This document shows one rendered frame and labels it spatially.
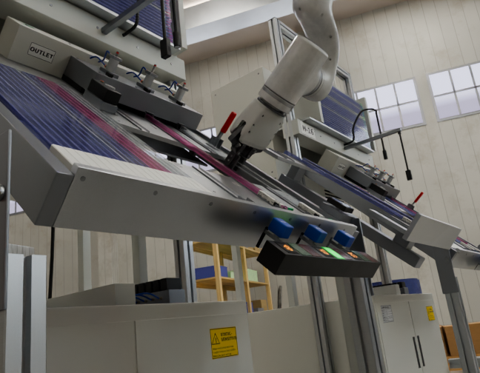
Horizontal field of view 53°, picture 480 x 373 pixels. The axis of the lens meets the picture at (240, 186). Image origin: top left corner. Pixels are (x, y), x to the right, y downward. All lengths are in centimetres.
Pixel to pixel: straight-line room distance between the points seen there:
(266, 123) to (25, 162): 63
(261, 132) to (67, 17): 57
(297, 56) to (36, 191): 68
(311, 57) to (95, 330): 68
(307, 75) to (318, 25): 13
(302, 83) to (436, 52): 882
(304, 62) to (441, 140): 816
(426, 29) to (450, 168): 272
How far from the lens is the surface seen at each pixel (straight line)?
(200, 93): 1048
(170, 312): 101
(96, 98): 106
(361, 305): 105
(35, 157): 55
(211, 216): 67
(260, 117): 107
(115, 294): 97
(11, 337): 48
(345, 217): 106
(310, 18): 113
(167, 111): 125
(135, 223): 59
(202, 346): 107
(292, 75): 106
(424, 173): 898
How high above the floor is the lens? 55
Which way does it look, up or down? 17 degrees up
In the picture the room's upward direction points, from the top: 7 degrees counter-clockwise
